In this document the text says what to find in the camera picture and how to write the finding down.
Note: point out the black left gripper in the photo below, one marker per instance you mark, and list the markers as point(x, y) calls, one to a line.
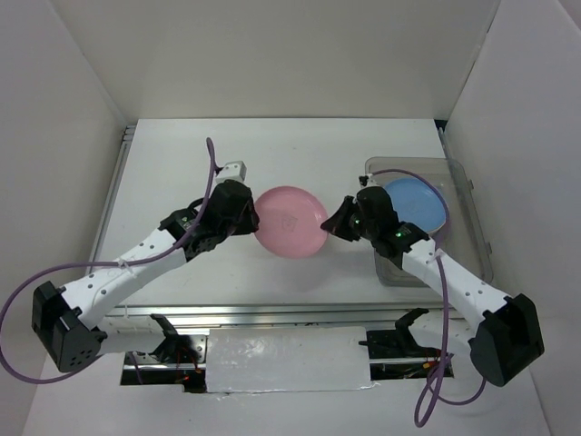
point(252, 220)

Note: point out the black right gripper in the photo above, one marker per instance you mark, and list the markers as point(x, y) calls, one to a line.
point(337, 224)

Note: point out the pink plastic plate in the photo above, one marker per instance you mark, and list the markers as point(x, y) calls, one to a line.
point(290, 220)

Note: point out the blue plastic plate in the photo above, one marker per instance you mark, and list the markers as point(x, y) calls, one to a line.
point(415, 202)

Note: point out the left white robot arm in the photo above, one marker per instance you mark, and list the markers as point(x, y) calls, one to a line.
point(70, 320)

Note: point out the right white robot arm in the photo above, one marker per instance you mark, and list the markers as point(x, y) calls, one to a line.
point(501, 334)

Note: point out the white foam cover panel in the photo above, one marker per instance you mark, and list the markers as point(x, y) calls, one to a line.
point(287, 360)

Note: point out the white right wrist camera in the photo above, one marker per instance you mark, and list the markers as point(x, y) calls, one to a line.
point(367, 181)

